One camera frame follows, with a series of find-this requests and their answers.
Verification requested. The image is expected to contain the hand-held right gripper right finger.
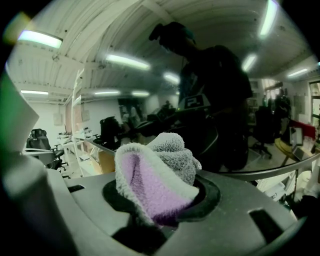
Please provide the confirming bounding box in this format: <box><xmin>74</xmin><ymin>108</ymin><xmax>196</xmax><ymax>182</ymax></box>
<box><xmin>156</xmin><ymin>170</ymin><xmax>301</xmax><ymax>256</ymax></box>

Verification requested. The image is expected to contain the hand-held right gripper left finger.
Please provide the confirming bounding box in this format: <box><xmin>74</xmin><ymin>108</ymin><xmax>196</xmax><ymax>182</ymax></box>
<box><xmin>64</xmin><ymin>172</ymin><xmax>138</xmax><ymax>256</ymax></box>

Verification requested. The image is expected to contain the grey and purple cloth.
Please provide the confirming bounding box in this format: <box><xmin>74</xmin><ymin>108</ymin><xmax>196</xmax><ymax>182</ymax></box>
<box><xmin>114</xmin><ymin>132</ymin><xmax>202</xmax><ymax>227</ymax></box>

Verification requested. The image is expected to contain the cardboard box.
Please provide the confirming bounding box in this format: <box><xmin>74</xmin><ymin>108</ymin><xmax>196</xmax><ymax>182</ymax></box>
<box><xmin>98</xmin><ymin>149</ymin><xmax>118</xmax><ymax>175</ymax></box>

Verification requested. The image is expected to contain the black office chair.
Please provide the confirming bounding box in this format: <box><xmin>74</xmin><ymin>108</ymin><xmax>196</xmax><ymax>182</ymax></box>
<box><xmin>26</xmin><ymin>128</ymin><xmax>67</xmax><ymax>173</ymax></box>

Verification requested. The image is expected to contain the white metal shelf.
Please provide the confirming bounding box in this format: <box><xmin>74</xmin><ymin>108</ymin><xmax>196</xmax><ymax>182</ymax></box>
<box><xmin>70</xmin><ymin>68</ymin><xmax>313</xmax><ymax>203</ymax></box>

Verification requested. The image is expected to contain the long ceiling light tube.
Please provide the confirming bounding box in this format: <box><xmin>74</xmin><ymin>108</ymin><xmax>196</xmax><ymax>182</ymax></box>
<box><xmin>20</xmin><ymin>89</ymin><xmax>49</xmax><ymax>96</ymax></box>
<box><xmin>17</xmin><ymin>29</ymin><xmax>63</xmax><ymax>50</ymax></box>

